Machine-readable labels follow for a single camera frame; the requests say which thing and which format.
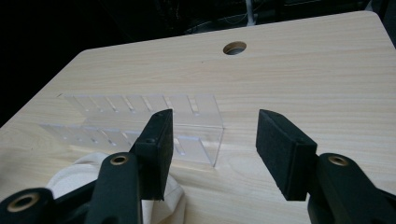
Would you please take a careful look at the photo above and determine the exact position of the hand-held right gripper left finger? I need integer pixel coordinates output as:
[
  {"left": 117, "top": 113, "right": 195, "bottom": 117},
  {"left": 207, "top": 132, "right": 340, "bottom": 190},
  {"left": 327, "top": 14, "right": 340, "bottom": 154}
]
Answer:
[{"left": 129, "top": 108, "right": 175, "bottom": 202}]

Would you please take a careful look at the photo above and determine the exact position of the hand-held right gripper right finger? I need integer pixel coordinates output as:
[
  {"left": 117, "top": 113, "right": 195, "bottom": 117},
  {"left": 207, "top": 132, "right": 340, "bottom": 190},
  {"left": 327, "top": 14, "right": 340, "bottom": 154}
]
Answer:
[{"left": 255, "top": 108, "right": 319, "bottom": 202}]

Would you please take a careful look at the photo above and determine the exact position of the clear acrylic slotted rack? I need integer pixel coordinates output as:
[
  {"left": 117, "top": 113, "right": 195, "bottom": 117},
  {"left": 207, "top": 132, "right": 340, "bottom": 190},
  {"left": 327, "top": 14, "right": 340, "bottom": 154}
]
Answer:
[{"left": 39, "top": 93, "right": 225, "bottom": 168}]

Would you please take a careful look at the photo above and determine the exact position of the white cloth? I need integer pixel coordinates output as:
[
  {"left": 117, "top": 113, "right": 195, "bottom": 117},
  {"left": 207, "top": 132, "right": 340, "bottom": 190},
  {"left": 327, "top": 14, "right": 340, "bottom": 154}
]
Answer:
[{"left": 0, "top": 147, "right": 188, "bottom": 224}]

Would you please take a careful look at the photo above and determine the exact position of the white cable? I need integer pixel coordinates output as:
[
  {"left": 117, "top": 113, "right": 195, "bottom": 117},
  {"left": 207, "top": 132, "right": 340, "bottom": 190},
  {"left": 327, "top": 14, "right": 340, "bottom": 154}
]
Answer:
[{"left": 244, "top": 0, "right": 257, "bottom": 27}]

